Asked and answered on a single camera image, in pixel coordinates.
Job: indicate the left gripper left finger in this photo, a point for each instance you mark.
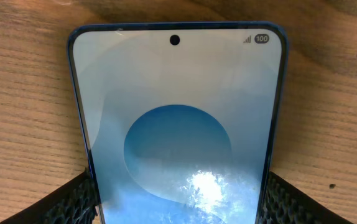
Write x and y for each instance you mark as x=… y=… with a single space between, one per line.
x=73 y=203

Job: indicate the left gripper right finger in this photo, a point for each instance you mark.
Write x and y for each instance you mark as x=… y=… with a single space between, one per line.
x=285 y=204

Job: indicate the blue Galaxy smartphone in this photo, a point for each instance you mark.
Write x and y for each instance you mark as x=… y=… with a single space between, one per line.
x=178 y=119

